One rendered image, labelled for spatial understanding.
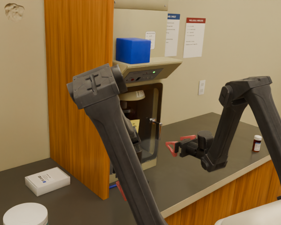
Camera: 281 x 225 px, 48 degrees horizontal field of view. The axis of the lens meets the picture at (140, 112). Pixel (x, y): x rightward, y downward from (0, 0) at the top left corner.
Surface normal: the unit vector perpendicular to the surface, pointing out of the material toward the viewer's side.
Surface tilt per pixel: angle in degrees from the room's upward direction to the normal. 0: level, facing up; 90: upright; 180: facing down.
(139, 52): 90
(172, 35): 90
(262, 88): 54
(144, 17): 90
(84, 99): 79
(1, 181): 0
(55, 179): 0
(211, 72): 90
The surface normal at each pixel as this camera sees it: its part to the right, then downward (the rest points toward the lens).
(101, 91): 0.08, 0.14
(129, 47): -0.75, 0.17
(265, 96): 0.20, -0.29
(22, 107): 0.66, 0.27
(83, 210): 0.05, -0.95
